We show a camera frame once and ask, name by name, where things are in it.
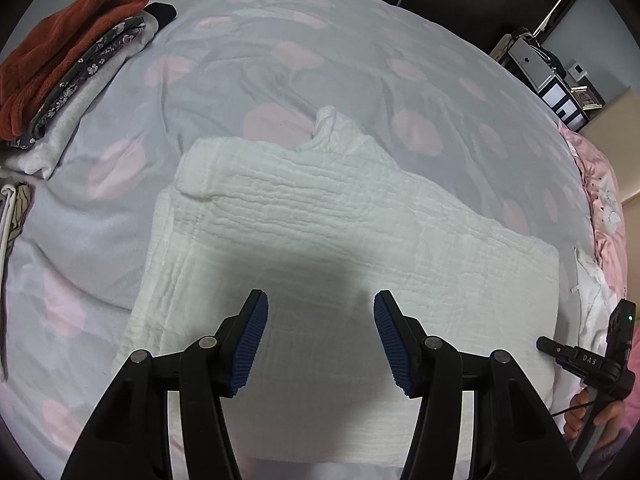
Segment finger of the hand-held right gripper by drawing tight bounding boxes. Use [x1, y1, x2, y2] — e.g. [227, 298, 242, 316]
[536, 337, 577, 368]

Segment silver laptop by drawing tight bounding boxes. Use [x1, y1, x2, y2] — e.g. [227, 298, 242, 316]
[507, 40, 561, 92]

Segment white muslin top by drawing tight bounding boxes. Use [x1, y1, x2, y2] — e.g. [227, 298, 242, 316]
[114, 105, 561, 466]

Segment dark floral garment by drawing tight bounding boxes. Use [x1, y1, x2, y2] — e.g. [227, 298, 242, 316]
[12, 15, 146, 148]

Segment rust fleece garment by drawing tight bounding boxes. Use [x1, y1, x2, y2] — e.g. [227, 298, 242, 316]
[0, 0, 153, 142]

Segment black folded garment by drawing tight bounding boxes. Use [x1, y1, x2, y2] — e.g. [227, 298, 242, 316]
[147, 3, 178, 27]

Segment beige padded headboard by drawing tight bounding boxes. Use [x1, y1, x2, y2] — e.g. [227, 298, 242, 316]
[580, 85, 640, 211]

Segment white crumpled garment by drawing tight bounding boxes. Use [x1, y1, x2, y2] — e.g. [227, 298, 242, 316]
[552, 246, 621, 411]

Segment person's right hand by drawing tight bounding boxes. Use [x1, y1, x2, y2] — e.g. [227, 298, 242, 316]
[564, 389, 626, 455]

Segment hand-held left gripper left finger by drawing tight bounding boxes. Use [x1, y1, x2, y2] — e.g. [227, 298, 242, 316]
[60, 288, 269, 480]

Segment white black nightstand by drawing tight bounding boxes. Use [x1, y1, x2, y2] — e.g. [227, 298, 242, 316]
[490, 27, 603, 133]

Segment silver photo frame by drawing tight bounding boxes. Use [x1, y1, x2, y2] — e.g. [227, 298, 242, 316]
[570, 85, 603, 111]

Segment pink printed pillow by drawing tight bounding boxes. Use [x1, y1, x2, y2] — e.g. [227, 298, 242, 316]
[557, 120, 628, 311]

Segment beige striped garment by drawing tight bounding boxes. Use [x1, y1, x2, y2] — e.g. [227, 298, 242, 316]
[0, 182, 32, 253]

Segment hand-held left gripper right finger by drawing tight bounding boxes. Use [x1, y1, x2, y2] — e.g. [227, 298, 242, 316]
[374, 290, 583, 480]

